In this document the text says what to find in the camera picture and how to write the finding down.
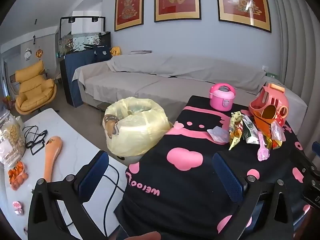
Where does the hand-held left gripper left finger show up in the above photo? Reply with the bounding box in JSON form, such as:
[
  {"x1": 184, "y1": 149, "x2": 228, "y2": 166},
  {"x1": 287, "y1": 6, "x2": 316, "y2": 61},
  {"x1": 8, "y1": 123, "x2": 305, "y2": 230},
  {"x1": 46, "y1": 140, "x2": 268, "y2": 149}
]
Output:
[{"x1": 28, "y1": 150, "x2": 110, "y2": 240}]

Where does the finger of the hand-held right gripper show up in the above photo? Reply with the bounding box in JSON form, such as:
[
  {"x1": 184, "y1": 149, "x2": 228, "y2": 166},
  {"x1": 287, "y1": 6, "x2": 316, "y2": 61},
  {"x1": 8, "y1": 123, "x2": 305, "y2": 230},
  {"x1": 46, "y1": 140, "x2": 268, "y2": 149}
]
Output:
[{"x1": 290, "y1": 141, "x2": 320, "y2": 179}]

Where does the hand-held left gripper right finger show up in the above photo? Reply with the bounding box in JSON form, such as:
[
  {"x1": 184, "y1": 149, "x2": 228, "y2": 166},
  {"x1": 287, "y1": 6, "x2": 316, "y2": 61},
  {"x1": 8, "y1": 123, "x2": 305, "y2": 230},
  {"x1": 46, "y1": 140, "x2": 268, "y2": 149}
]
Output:
[{"x1": 212, "y1": 152, "x2": 294, "y2": 240}]

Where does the pink plastic spoon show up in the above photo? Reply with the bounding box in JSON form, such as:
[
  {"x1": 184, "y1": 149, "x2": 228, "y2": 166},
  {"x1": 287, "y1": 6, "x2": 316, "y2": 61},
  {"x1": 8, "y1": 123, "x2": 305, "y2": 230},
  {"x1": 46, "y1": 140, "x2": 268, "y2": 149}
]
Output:
[{"x1": 257, "y1": 131, "x2": 270, "y2": 161}]

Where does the clear plastic wrapper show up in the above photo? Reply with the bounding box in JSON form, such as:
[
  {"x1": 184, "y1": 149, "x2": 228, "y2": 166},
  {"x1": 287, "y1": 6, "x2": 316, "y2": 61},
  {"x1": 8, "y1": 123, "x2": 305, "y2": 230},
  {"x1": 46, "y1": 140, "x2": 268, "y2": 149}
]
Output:
[{"x1": 207, "y1": 126, "x2": 231, "y2": 144}]

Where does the yellow snack wrapper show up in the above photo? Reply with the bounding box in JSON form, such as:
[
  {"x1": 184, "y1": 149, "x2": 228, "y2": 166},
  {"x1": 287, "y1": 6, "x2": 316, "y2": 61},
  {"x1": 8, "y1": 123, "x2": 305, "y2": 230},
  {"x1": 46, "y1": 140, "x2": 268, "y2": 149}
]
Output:
[{"x1": 228, "y1": 111, "x2": 245, "y2": 151}]

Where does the trash bin with yellow bag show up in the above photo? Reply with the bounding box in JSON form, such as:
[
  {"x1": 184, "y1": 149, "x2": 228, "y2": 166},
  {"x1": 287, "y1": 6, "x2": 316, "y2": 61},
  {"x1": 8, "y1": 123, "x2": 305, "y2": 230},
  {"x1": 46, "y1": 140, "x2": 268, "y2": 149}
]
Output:
[{"x1": 103, "y1": 97, "x2": 173, "y2": 157}]

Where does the person's left hand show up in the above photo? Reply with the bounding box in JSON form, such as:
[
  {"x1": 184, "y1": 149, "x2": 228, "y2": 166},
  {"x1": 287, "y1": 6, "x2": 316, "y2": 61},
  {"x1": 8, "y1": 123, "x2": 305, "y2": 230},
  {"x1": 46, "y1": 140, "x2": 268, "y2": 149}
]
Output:
[{"x1": 126, "y1": 233, "x2": 162, "y2": 240}]

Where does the pink clear plastic bag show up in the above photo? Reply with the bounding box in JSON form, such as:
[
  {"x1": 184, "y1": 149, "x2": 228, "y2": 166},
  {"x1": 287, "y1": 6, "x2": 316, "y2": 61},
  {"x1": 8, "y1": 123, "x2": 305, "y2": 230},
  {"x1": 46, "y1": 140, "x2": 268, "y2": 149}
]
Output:
[{"x1": 270, "y1": 122, "x2": 287, "y2": 142}]

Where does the orange massage hammer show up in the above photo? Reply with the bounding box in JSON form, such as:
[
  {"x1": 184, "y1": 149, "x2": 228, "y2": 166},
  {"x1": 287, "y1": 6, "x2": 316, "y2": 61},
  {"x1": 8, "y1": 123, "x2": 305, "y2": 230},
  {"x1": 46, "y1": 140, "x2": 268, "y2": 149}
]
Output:
[{"x1": 43, "y1": 136, "x2": 63, "y2": 183}]

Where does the black pink printed cloth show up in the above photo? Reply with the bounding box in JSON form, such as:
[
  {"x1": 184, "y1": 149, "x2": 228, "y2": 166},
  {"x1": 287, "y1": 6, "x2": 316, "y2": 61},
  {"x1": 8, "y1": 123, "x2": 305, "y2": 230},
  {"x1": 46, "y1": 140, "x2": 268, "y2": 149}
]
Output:
[{"x1": 114, "y1": 95, "x2": 313, "y2": 240}]

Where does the small dark stool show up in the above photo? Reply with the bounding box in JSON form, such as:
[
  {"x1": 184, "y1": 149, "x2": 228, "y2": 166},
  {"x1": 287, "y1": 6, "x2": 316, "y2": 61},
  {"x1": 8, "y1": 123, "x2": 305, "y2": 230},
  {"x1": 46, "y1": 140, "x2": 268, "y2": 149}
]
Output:
[{"x1": 96, "y1": 102, "x2": 108, "y2": 116}]

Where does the bag of orange fruits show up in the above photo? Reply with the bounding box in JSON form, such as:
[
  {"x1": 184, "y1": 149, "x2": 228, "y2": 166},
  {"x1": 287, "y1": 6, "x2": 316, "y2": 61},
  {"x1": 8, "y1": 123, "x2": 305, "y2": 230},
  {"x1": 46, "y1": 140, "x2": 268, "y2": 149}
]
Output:
[{"x1": 7, "y1": 161, "x2": 28, "y2": 191}]

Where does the pink toy rice cooker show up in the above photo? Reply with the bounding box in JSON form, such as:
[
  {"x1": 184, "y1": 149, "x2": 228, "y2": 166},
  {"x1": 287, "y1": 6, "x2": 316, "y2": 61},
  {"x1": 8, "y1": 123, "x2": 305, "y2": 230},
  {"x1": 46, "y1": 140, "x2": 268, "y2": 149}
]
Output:
[{"x1": 209, "y1": 84, "x2": 237, "y2": 112}]

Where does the small pink toy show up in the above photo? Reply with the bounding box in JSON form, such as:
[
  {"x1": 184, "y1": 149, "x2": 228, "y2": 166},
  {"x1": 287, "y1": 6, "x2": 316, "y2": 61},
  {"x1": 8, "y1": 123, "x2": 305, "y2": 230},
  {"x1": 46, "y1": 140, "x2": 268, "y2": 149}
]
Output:
[{"x1": 12, "y1": 201, "x2": 25, "y2": 216}]

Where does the clear bag of snacks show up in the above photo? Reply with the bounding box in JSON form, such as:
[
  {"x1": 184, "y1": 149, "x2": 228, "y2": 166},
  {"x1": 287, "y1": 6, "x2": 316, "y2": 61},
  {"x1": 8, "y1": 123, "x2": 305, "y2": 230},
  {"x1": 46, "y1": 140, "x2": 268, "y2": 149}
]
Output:
[{"x1": 0, "y1": 110, "x2": 26, "y2": 167}]

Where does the yellow armchair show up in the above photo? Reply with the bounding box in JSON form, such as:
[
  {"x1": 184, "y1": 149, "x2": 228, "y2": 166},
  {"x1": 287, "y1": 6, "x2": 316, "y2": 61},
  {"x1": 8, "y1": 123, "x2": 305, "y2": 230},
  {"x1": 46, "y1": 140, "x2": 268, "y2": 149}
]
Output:
[{"x1": 14, "y1": 60, "x2": 57, "y2": 116}]

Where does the grey covered sofa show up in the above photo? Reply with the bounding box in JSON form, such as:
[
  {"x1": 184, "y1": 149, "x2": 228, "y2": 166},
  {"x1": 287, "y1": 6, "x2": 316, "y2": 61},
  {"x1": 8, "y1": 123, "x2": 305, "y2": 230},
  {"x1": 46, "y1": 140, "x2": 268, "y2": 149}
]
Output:
[{"x1": 72, "y1": 54, "x2": 308, "y2": 130}]

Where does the grey curtain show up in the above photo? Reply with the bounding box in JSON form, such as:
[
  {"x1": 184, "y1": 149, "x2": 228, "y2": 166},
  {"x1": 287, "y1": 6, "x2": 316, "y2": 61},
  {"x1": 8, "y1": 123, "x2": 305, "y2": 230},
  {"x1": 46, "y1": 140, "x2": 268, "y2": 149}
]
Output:
[{"x1": 271, "y1": 0, "x2": 320, "y2": 100}]

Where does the glass fish tank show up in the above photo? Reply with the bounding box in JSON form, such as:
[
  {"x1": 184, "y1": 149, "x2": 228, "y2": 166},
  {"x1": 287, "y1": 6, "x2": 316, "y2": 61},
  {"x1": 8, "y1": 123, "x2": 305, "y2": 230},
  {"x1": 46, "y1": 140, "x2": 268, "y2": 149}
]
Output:
[{"x1": 59, "y1": 16, "x2": 112, "y2": 56}]

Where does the red framed vase picture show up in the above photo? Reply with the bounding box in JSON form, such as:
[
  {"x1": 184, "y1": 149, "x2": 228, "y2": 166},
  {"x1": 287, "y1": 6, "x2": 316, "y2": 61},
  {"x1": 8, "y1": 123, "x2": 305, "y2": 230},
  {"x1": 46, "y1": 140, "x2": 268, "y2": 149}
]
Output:
[{"x1": 114, "y1": 0, "x2": 145, "y2": 32}]

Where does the large red framed picture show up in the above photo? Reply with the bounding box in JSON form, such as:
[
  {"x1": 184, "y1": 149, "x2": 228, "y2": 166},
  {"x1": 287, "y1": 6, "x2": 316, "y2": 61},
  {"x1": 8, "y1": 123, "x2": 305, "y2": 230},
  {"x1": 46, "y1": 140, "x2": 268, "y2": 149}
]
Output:
[{"x1": 215, "y1": 0, "x2": 272, "y2": 33}]

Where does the black looped cable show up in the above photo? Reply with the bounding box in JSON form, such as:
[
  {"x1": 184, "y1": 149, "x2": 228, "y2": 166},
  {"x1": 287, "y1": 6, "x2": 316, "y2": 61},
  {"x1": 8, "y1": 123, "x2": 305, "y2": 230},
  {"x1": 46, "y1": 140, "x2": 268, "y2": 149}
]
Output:
[{"x1": 22, "y1": 126, "x2": 48, "y2": 155}]

